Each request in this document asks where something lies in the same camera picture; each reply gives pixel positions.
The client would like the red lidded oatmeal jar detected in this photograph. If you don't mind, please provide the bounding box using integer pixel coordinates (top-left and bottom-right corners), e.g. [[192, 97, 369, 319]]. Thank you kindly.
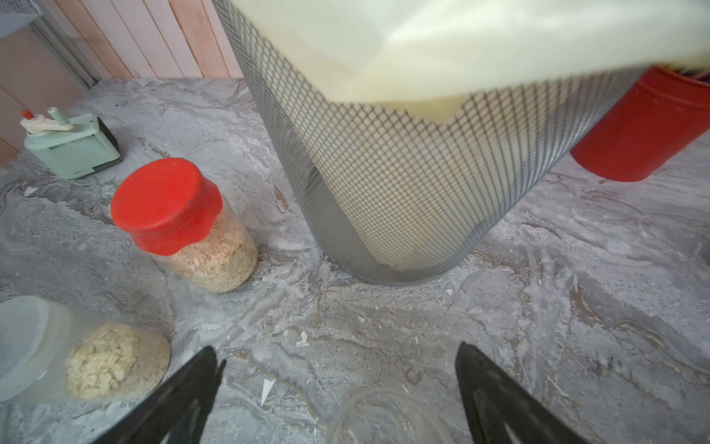
[[110, 158, 258, 293]]

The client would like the small oatmeal jar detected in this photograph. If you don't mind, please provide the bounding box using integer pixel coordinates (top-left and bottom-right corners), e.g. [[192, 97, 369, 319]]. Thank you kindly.
[[1, 296, 171, 404]]

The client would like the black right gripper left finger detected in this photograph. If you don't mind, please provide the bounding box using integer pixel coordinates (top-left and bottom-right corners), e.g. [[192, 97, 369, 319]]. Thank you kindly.
[[95, 346, 227, 443]]

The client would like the cream trash bag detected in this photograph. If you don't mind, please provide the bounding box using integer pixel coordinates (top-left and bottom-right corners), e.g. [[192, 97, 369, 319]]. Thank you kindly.
[[235, 1, 709, 120]]

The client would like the red pencil cup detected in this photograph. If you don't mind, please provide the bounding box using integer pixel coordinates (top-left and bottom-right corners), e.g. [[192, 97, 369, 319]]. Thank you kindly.
[[571, 67, 709, 182]]

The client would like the green small box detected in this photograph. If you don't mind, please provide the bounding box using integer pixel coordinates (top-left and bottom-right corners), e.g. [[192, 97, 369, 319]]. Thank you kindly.
[[20, 107, 121, 179]]

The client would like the grey trash bin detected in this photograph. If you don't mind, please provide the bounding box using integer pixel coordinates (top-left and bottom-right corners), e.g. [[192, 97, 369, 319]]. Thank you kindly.
[[214, 1, 642, 285]]

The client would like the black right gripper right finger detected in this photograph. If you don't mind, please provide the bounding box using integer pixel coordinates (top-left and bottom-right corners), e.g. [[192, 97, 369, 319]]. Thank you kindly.
[[455, 342, 584, 444]]

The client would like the wide oatmeal jar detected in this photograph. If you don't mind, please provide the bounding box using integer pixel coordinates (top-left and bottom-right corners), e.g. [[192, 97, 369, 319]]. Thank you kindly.
[[327, 387, 453, 444]]

